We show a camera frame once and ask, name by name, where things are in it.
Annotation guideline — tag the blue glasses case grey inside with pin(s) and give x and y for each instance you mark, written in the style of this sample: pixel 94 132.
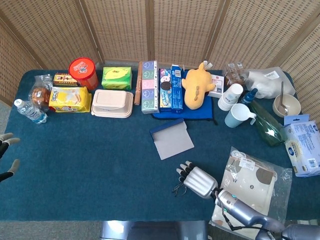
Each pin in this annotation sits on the blue glasses case grey inside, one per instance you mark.
pixel 172 142

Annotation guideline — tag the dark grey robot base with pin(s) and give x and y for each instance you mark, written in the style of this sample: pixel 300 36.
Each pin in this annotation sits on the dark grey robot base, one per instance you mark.
pixel 140 232

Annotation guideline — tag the blue white wipes pack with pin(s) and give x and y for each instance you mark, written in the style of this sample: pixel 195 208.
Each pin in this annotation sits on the blue white wipes pack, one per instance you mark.
pixel 302 147

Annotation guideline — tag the black grey left robot hand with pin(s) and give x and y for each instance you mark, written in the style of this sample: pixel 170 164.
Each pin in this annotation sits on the black grey left robot hand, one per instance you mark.
pixel 5 143

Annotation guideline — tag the yellow biscuit package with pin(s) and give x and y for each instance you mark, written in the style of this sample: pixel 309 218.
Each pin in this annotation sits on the yellow biscuit package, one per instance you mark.
pixel 70 100

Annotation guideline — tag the teal table cover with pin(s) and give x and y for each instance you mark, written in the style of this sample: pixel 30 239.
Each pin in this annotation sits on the teal table cover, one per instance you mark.
pixel 87 162

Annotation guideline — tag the green glass bottle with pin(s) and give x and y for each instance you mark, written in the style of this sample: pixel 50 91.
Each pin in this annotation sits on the green glass bottle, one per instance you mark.
pixel 267 125

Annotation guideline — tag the metal spoon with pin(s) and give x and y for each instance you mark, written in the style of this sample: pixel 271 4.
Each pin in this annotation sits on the metal spoon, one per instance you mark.
pixel 282 95

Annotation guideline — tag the green tissue box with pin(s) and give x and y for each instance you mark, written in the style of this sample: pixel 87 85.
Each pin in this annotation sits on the green tissue box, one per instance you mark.
pixel 116 77

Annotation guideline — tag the blue open carton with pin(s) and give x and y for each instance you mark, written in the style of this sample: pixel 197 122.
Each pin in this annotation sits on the blue open carton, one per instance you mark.
pixel 177 92

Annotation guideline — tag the beige bowl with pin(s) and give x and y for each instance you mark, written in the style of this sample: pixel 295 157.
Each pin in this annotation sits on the beige bowl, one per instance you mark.
pixel 292 106

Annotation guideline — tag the clear plastic water bottle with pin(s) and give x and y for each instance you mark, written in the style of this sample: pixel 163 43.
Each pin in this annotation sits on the clear plastic water bottle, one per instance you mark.
pixel 30 111

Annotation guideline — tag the clear plastic box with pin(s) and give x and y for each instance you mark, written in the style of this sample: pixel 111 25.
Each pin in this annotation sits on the clear plastic box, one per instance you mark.
pixel 233 75

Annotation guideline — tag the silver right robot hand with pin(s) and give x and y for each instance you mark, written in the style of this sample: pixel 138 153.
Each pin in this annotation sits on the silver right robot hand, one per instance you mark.
pixel 200 182

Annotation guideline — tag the wicker folding screen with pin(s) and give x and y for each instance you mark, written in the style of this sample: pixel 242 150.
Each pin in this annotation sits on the wicker folding screen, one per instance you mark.
pixel 175 30

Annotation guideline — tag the pastel multicolour tissue pack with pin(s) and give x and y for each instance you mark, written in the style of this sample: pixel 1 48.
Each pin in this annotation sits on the pastel multicolour tissue pack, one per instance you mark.
pixel 149 87

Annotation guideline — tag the small white red box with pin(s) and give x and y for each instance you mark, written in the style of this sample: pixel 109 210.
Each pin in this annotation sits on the small white red box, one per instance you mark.
pixel 217 86

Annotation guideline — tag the white paper cup stack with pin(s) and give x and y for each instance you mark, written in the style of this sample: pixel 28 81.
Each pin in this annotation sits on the white paper cup stack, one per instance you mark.
pixel 230 97

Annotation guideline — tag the small brown yellow box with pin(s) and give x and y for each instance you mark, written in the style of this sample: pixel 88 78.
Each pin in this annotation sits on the small brown yellow box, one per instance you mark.
pixel 65 80

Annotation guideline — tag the bagged brown bread bun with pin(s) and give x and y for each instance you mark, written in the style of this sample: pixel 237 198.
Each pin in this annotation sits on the bagged brown bread bun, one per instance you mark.
pixel 40 95

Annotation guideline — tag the blue cloth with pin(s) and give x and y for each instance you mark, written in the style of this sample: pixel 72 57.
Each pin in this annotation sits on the blue cloth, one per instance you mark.
pixel 200 112

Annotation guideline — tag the small dark blue bottle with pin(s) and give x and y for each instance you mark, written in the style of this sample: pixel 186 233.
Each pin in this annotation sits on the small dark blue bottle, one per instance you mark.
pixel 250 96

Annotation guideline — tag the bagged cream shirt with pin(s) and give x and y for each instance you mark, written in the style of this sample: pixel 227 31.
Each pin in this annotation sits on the bagged cream shirt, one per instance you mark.
pixel 250 175

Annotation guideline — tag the orange tub with red lid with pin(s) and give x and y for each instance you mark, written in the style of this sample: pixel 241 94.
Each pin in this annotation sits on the orange tub with red lid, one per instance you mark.
pixel 82 68

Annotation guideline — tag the blue yellow cookie box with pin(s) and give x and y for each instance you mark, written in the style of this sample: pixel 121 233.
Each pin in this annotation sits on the blue yellow cookie box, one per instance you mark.
pixel 165 90

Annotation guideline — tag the wooden rolling pin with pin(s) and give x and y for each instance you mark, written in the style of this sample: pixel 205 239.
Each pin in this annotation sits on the wooden rolling pin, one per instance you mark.
pixel 138 85

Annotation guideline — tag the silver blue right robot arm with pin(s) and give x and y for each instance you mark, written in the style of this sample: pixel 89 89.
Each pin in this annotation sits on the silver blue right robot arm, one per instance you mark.
pixel 240 210

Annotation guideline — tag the light blue mug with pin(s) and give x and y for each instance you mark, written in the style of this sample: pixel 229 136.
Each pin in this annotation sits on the light blue mug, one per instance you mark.
pixel 237 116

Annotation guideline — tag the yellow plush toy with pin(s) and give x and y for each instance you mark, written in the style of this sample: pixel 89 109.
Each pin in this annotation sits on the yellow plush toy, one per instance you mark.
pixel 197 85

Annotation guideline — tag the beige lidded lunch box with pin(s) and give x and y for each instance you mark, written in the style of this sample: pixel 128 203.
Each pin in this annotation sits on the beige lidded lunch box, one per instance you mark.
pixel 111 102

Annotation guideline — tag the white plastic bag with label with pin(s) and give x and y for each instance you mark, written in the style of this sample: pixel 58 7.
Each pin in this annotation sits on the white plastic bag with label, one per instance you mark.
pixel 265 82

